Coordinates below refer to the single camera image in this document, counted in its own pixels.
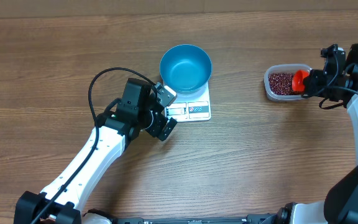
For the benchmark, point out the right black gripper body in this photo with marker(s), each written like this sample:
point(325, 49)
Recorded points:
point(316, 84)

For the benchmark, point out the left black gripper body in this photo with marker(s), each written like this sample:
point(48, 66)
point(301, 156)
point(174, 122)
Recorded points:
point(158, 124)

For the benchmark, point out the red scoop with blue handle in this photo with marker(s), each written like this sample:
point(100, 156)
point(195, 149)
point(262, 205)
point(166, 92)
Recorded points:
point(297, 81)

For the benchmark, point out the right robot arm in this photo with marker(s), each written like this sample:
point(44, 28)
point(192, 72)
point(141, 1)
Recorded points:
point(341, 202)

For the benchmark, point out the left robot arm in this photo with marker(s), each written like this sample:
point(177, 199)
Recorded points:
point(62, 201)

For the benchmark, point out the white kitchen scale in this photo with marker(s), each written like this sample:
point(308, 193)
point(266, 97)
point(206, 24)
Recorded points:
point(191, 107)

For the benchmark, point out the blue bowl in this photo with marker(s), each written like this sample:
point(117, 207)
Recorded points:
point(185, 68)

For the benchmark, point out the red beans in container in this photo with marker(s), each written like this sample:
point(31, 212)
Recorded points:
point(280, 83)

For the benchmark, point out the clear plastic container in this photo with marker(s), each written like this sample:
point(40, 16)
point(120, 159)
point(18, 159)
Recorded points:
point(283, 68)

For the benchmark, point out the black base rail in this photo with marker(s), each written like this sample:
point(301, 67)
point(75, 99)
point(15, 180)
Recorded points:
point(194, 220)

